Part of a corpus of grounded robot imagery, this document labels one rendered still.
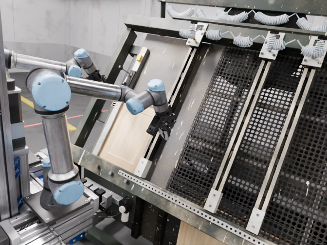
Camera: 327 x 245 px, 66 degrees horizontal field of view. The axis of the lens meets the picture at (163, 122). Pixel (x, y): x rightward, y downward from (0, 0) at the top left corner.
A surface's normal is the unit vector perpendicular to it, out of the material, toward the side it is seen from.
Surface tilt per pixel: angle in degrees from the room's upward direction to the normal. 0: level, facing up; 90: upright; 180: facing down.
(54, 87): 82
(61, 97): 82
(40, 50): 90
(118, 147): 57
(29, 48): 90
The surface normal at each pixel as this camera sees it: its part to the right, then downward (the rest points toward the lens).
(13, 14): 0.76, 0.32
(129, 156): -0.37, -0.31
